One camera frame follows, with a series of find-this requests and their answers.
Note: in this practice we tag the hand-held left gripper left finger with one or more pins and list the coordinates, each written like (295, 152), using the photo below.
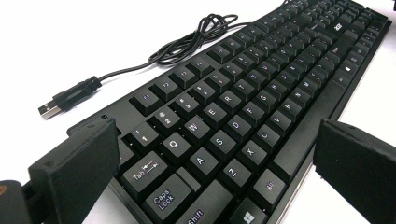
(77, 168)

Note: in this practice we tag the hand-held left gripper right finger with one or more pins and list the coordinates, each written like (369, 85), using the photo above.
(361, 168)

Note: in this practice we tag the black computer keyboard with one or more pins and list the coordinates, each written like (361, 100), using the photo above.
(236, 124)

